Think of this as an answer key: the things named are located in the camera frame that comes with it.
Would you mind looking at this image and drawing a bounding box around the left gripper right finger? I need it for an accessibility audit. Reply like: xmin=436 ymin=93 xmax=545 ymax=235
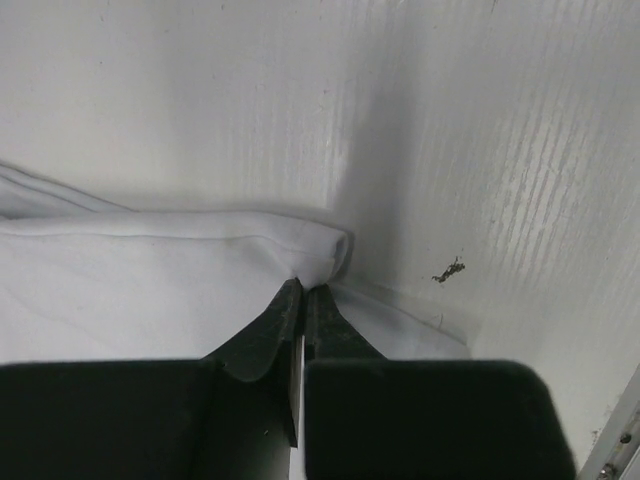
xmin=304 ymin=285 xmax=576 ymax=479

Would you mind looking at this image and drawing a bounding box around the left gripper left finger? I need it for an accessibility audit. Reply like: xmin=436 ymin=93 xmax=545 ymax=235
xmin=1 ymin=279 xmax=303 ymax=479

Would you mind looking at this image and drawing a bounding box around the white skirt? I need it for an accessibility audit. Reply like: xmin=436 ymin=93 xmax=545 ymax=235
xmin=0 ymin=160 xmax=471 ymax=363

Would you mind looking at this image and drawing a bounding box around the aluminium frame rail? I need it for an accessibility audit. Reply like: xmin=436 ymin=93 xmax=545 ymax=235
xmin=578 ymin=385 xmax=639 ymax=480

